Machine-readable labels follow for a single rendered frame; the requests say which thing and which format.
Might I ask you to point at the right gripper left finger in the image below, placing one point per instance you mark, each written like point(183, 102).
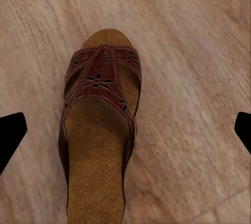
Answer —
point(12, 130)

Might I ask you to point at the sandal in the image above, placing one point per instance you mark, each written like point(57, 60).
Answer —
point(97, 132)

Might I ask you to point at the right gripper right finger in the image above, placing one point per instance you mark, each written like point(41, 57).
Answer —
point(243, 129)

